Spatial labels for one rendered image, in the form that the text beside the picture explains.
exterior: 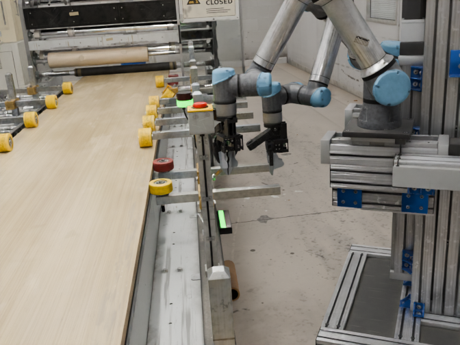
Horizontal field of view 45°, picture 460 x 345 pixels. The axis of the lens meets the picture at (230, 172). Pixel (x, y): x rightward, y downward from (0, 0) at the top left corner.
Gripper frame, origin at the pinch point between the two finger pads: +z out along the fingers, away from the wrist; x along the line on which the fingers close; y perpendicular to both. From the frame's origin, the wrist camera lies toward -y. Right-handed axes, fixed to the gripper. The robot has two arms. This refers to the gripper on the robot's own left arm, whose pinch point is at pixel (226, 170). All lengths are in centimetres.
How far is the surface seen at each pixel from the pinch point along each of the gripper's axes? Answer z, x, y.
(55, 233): 3, -60, 15
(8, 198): 3, -71, -23
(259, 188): 6.9, 9.7, 5.5
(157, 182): 2.1, -22.8, -7.9
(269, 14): -4, 459, -815
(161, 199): 7.9, -22.7, -6.1
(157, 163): 2.2, -16.3, -28.5
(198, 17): -38, 93, -256
